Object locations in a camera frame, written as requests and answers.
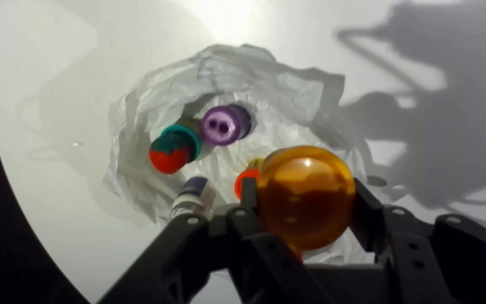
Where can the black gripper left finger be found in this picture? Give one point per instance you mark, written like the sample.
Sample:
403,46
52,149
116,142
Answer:
219,264

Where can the small tub orange lid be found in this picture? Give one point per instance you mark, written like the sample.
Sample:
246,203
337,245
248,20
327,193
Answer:
243,179

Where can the yellow tub yellow lid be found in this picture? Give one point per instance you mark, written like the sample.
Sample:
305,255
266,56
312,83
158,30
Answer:
305,194

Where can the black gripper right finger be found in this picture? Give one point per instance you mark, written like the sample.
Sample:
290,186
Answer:
450,264

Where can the white plastic bag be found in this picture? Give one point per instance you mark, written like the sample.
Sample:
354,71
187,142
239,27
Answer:
158,101

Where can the small tub purple lid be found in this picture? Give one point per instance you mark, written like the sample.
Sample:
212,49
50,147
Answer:
222,125

